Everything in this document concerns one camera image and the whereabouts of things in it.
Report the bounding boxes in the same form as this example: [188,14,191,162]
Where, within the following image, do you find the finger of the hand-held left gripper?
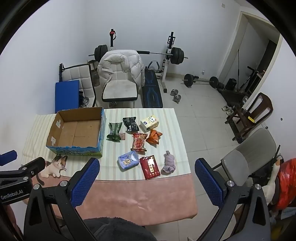
[0,150,18,166]
[0,157,46,179]

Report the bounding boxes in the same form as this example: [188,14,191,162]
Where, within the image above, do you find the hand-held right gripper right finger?
[195,158,271,241]

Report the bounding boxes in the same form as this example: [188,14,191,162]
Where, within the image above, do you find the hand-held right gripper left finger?
[24,158,100,241]

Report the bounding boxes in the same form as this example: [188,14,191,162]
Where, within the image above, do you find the purple socks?
[161,150,176,175]

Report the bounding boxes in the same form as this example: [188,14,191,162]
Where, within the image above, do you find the blue tissue pack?
[118,151,138,172]

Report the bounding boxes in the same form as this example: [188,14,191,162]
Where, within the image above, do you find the cardboard box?
[46,107,107,157]

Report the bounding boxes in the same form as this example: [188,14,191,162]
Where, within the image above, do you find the green snack packet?
[106,121,123,142]

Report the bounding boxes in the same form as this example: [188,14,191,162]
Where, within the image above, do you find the red tissue pack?
[139,155,161,181]

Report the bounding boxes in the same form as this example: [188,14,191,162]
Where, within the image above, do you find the red patterned snack packet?
[130,133,148,152]

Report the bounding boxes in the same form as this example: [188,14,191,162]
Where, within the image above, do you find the orange snack packet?
[146,129,163,145]

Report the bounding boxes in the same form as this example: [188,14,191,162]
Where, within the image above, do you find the black snack packet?
[122,117,139,133]

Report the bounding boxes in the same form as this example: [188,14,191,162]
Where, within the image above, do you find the yellow tissue pack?
[140,115,160,132]

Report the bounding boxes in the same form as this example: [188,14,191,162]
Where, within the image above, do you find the grey folding chair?
[211,128,281,188]

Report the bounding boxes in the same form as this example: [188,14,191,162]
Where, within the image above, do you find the person's dark clothing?
[82,217,158,241]

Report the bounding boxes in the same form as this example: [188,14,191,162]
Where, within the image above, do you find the white goose plush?
[261,160,281,204]

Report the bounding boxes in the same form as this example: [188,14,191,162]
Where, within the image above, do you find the red plastic bag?
[275,158,296,211]

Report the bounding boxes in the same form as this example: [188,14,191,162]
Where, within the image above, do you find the metal weight plates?
[79,91,89,108]

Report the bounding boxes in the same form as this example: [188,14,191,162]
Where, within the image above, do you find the dark wooden chair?
[225,92,274,142]

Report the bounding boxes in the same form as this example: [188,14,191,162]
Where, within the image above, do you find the white cushioned chair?
[102,70,139,108]

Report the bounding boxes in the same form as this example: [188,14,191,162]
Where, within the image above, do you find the black bag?
[225,78,237,91]

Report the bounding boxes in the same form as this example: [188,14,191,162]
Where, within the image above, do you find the white quilted padded chair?
[58,63,97,108]

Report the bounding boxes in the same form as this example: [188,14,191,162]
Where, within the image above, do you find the small black plate barbell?
[181,74,219,89]

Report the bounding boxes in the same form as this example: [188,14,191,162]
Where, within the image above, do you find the white puffer jacket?
[97,49,145,90]

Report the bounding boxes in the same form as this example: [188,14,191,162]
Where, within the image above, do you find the black bench leg holder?
[148,61,160,73]

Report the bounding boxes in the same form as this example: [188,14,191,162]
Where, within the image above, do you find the barbell with black plates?
[88,45,188,65]

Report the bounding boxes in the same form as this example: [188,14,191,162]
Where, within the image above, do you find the white door frame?
[218,11,283,93]

